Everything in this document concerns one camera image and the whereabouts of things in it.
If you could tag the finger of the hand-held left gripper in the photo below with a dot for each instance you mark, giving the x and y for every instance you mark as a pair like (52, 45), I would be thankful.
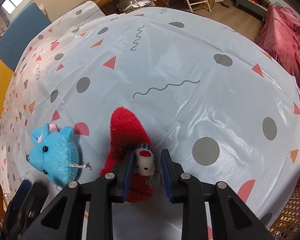
(21, 191)

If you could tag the red sock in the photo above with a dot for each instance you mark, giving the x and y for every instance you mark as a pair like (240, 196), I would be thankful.
(125, 130)

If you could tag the blue plush mouse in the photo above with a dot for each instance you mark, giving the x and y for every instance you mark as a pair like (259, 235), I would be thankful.
(55, 155)

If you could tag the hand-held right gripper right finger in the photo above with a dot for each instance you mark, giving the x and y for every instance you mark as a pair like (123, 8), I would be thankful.
(166, 172)

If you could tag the grey low shelf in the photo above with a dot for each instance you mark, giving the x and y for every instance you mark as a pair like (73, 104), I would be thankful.
(252, 0)

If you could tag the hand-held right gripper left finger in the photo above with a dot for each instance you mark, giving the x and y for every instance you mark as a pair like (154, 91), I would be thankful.
(128, 177)

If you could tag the pink blanket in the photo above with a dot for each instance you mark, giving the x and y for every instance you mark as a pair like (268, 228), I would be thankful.
(287, 37)

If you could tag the rattan chair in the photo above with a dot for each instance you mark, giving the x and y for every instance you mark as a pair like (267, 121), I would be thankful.
(292, 212)

